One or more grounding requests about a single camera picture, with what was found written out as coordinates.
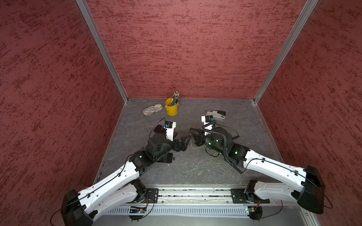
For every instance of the green wired earphones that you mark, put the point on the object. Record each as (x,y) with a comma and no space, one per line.
(213,160)

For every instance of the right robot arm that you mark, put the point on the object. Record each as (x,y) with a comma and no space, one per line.
(308,188)

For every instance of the right aluminium corner post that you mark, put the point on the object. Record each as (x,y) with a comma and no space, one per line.
(294,33)

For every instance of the white black stapler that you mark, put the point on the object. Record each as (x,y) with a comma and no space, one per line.
(218,114)

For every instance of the circuit board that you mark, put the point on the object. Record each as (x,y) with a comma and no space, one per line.
(138,210)
(251,210)

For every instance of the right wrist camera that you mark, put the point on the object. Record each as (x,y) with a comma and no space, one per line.
(207,120)

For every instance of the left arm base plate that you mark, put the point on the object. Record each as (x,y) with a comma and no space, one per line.
(151,194)

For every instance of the pens in cup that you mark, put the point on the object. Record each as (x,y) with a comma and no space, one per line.
(174,98)

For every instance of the left aluminium corner post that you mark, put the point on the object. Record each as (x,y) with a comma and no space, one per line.
(83,6)

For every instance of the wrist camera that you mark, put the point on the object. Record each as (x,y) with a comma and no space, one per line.
(169,126)
(207,120)

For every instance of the pink-edged smartphone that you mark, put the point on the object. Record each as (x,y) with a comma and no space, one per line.
(168,158)

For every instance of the aluminium front rail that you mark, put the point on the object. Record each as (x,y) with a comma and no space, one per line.
(220,195)

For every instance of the right circuit board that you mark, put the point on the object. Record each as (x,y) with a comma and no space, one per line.
(251,210)

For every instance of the patterned pencil pouch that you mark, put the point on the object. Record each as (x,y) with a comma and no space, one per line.
(152,109)

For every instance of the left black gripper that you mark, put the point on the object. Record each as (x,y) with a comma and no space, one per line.
(183,147)

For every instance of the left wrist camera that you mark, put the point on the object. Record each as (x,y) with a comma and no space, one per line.
(169,126)

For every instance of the aluminium corner post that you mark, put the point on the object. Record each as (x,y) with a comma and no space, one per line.
(83,6)
(294,33)

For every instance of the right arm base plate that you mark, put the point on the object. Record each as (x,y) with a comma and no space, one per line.
(244,196)

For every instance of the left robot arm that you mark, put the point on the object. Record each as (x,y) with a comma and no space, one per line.
(122,186)

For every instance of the yellow pen cup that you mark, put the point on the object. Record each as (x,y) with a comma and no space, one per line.
(171,107)

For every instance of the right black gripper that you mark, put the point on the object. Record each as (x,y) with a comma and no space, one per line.
(199,136)

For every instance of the left circuit board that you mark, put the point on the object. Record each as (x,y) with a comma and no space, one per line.
(138,210)

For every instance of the white vented cable duct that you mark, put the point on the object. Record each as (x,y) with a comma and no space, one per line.
(187,211)

